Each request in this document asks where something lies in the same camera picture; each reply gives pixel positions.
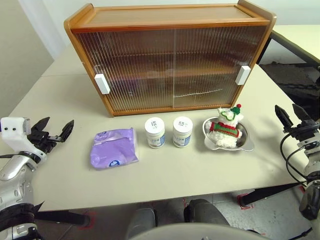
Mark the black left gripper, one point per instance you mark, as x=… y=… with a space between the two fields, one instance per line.
x=41 y=141

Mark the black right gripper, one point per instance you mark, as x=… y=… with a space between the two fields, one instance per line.
x=307 y=132

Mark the stainless steel bowl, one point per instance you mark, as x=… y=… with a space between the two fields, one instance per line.
x=243 y=143

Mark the purple tissue pack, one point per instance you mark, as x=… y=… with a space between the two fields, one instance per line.
x=112 y=150

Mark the white plush toy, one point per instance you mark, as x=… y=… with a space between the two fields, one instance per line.
x=225 y=140

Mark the ribbed clear sliding door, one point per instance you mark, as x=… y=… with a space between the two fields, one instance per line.
x=207 y=62
x=130 y=75

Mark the white jar with blue label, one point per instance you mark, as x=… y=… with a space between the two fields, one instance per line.
x=182 y=133
x=155 y=135

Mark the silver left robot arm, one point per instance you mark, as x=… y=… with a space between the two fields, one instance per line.
x=12 y=175

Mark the wooden cabinet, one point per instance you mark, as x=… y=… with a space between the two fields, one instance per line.
x=162 y=15

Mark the black table leg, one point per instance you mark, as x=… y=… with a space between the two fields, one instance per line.
x=270 y=193
x=65 y=218

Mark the grey rounded shape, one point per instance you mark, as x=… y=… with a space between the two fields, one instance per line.
x=141 y=222
x=205 y=212

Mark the pale rounded robot body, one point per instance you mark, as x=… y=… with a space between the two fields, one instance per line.
x=195 y=232

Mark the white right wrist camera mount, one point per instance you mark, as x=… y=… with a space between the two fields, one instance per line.
x=308 y=145

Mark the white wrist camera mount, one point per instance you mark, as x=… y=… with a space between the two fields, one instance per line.
x=12 y=130
x=308 y=145

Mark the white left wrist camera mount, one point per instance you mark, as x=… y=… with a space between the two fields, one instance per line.
x=12 y=130

